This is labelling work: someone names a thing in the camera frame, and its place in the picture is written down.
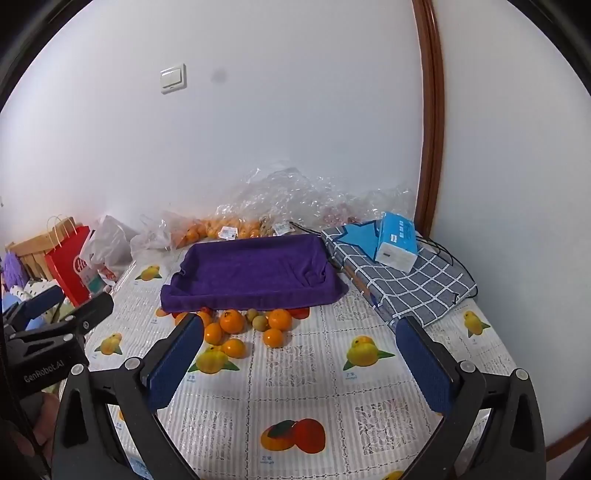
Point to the person's left hand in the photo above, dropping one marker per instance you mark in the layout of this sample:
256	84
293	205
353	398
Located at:
44	424

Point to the white patterned cloth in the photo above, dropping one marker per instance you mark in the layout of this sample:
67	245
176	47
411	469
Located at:
32	290

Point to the kraft paper bag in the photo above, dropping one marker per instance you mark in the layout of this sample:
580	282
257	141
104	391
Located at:
27	254

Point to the yellow-brown round fruit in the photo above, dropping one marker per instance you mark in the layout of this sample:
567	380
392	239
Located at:
250	314
261	323

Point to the labelled clear bag of mandarins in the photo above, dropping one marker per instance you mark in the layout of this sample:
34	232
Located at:
217	228

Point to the white plastic bag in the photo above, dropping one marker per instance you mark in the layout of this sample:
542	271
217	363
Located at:
108	244

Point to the light blue cloth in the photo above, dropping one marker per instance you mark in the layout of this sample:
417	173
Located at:
9	303

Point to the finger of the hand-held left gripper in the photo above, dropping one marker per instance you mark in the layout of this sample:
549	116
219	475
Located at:
87	314
44	300

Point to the grey checked cloth bag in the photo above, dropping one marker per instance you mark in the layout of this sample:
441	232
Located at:
415	281

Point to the purple towel lined tray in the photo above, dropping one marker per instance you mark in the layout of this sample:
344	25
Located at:
258	272

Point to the brown wooden door frame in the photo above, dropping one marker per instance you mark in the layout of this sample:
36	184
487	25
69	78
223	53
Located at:
431	92

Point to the crumpled clear plastic bag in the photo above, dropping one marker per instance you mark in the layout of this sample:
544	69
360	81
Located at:
286	189

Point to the white light switch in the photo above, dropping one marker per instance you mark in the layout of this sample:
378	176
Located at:
173	78

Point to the blue white tissue pack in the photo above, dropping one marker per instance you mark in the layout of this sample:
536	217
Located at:
395	244

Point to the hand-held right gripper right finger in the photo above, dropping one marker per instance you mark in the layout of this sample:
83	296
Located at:
425	364

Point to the labelled bag of brown fruits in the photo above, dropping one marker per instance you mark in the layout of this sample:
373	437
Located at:
277	226

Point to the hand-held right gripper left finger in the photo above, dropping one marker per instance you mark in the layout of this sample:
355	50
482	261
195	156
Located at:
178	357

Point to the red paper bag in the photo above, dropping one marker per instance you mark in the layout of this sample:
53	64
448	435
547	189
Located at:
64	272

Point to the clear plastic bag of mandarins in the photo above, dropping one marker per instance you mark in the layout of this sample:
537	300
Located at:
182	235

